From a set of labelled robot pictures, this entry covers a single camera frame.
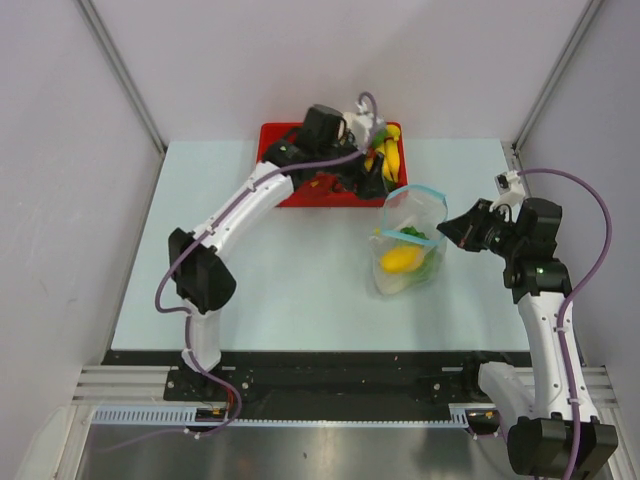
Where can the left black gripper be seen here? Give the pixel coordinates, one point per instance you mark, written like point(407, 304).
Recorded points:
point(374, 187)

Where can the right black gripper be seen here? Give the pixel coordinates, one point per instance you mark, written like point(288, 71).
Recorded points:
point(464, 230)

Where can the clear zip top bag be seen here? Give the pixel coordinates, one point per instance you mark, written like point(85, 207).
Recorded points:
point(414, 205)

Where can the yellow toy mango slice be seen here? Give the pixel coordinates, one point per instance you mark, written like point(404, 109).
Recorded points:
point(402, 259)

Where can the green white toy cabbage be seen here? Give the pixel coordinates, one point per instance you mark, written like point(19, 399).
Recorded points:
point(391, 284)

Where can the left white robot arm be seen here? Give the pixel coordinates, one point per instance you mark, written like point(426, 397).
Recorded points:
point(327, 143)

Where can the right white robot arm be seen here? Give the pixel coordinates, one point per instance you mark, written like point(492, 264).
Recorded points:
point(553, 430)

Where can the yellow toy banana bunch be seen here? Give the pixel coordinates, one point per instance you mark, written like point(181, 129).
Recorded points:
point(386, 142)

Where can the red toy lobster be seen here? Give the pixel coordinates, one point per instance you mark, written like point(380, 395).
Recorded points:
point(322, 185)

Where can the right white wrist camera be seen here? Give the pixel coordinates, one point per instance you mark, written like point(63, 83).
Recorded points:
point(510, 188)

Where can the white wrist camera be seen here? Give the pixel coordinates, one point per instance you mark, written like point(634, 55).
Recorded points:
point(363, 125)
point(510, 188)

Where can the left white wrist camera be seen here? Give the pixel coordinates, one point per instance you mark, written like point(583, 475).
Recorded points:
point(363, 125)

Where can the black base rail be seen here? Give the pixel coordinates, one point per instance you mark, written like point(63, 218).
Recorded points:
point(382, 385)

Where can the white slotted cable duct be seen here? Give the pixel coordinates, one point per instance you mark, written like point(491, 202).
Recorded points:
point(202, 418)

